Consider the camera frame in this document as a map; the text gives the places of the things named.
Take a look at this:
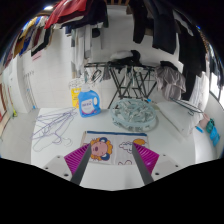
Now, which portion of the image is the red hanging garment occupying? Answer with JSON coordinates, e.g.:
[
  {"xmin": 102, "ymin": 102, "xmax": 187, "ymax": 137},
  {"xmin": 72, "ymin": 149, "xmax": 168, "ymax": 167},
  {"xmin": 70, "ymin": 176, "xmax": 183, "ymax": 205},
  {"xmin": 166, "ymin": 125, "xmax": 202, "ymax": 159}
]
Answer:
[{"xmin": 45, "ymin": 0, "xmax": 87, "ymax": 29}]

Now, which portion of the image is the black folding drying rack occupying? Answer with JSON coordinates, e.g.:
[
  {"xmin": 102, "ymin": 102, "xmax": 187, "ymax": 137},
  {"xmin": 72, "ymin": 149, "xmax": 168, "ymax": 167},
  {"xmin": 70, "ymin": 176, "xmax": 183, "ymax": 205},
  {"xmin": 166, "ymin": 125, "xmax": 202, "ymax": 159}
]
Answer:
[{"xmin": 84, "ymin": 62, "xmax": 157, "ymax": 108}]

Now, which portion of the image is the white folded cloth stack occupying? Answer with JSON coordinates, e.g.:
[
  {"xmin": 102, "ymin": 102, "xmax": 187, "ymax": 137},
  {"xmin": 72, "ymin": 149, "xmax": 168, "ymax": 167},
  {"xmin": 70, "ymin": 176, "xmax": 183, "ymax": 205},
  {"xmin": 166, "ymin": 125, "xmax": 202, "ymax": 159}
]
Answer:
[{"xmin": 157, "ymin": 100, "xmax": 203, "ymax": 137}]

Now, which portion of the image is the cartoon printed towel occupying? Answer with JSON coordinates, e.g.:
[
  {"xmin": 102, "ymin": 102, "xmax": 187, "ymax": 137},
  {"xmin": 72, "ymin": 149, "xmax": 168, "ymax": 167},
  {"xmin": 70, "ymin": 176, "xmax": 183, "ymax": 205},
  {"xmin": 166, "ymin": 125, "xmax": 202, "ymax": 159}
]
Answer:
[{"xmin": 81, "ymin": 131, "xmax": 148, "ymax": 165}]

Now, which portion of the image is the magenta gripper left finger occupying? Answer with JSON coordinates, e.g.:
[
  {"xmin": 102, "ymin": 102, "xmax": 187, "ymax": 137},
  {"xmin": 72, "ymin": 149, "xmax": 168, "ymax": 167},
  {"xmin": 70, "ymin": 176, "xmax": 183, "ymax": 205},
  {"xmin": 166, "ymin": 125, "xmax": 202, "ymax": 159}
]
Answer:
[{"xmin": 64, "ymin": 144, "xmax": 91, "ymax": 185}]

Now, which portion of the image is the grey garment on rack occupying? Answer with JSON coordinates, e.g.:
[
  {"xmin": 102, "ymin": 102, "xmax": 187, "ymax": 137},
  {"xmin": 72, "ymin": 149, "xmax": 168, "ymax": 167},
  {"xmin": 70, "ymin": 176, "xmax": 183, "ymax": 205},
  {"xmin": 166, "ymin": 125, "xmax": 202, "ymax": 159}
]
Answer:
[{"xmin": 155, "ymin": 61, "xmax": 186, "ymax": 100}]

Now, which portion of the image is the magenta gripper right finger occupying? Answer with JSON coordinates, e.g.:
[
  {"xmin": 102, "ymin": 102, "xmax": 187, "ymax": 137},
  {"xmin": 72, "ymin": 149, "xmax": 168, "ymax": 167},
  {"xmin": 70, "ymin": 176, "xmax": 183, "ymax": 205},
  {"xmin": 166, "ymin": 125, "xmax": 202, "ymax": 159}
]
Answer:
[{"xmin": 132, "ymin": 143, "xmax": 159, "ymax": 185}]

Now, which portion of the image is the black hanging coat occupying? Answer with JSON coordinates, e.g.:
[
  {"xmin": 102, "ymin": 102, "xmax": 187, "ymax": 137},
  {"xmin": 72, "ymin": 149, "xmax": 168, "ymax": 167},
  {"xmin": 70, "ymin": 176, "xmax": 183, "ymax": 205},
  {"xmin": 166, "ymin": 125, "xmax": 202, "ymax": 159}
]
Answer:
[{"xmin": 152, "ymin": 0, "xmax": 176, "ymax": 54}]

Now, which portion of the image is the yellow bag behind bottle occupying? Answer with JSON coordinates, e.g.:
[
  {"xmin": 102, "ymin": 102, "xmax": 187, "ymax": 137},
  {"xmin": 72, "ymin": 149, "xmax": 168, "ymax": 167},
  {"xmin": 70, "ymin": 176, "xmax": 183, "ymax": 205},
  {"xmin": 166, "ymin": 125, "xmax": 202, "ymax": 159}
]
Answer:
[{"xmin": 71, "ymin": 88, "xmax": 81, "ymax": 108}]

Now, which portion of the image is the pile of wire hangers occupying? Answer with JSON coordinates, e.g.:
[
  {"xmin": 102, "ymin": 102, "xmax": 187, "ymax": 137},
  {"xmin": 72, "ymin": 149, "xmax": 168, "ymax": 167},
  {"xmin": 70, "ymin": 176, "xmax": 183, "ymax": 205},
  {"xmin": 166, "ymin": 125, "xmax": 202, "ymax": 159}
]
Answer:
[{"xmin": 31, "ymin": 108, "xmax": 77, "ymax": 152}]

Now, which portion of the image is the blue detergent bottle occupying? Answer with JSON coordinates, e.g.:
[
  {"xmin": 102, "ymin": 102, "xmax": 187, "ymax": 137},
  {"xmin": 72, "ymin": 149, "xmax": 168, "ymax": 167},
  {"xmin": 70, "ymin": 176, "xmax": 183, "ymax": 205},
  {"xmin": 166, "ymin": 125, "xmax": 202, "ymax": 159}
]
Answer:
[{"xmin": 78, "ymin": 84, "xmax": 101, "ymax": 118}]

